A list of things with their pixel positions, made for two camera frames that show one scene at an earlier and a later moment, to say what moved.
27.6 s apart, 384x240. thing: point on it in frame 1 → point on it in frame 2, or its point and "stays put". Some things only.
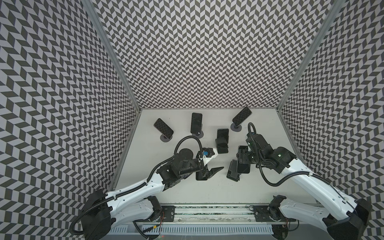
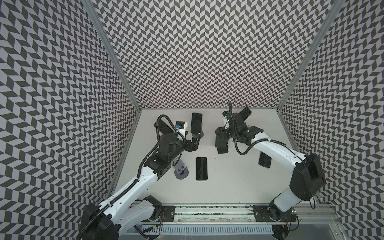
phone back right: x=242 y=116 stays put
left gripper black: x=211 y=174 → x=195 y=144
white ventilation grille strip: x=218 y=230 stays put
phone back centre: x=196 y=123 stays put
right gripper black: x=243 y=159 → x=222 y=139
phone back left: x=163 y=128 stays put
